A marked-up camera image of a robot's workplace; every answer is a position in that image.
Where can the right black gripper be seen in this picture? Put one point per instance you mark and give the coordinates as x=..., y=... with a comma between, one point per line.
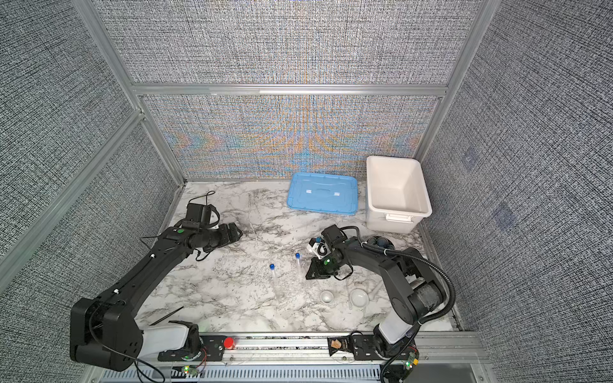
x=318, y=273

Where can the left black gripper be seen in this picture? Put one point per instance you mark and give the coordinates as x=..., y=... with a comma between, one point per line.
x=227, y=238

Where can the small white round dish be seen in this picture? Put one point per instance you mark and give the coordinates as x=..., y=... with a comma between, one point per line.
x=327, y=297

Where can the white mortar bowl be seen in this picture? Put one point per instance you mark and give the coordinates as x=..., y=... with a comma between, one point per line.
x=359, y=298

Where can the blue plastic bin lid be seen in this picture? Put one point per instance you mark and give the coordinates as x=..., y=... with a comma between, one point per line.
x=323, y=193

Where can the white plastic storage bin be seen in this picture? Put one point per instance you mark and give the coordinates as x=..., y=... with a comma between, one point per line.
x=397, y=196

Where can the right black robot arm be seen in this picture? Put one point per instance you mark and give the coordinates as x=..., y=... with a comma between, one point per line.
x=419, y=291

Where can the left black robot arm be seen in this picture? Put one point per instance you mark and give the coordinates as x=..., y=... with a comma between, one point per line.
x=103, y=330

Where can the dark patterned ceramic bowl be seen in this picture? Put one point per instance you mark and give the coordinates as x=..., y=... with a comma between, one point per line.
x=381, y=241

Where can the brown tag on rail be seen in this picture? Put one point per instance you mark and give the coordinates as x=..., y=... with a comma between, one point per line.
x=339, y=344

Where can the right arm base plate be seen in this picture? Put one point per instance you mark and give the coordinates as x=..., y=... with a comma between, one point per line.
x=363, y=347

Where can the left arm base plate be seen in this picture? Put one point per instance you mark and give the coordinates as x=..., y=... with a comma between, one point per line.
x=211, y=348

